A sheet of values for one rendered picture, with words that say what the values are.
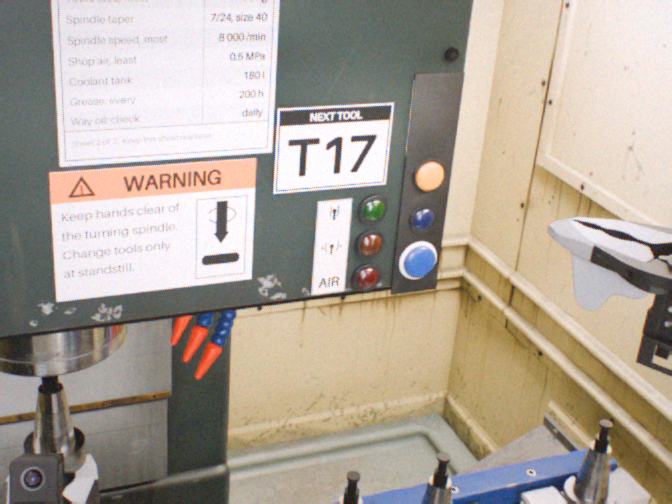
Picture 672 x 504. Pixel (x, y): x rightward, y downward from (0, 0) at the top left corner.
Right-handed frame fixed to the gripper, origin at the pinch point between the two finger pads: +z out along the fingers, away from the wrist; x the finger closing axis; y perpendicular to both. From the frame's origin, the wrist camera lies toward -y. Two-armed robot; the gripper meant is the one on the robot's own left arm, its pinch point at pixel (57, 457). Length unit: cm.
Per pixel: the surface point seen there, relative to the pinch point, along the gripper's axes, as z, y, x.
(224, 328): -0.8, -16.8, 17.8
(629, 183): 59, -9, 87
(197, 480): 50, 45, 15
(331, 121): -15, -44, 26
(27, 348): -9.1, -19.8, -0.3
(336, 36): -15, -51, 26
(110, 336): -5.6, -18.9, 6.8
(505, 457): 63, 51, 75
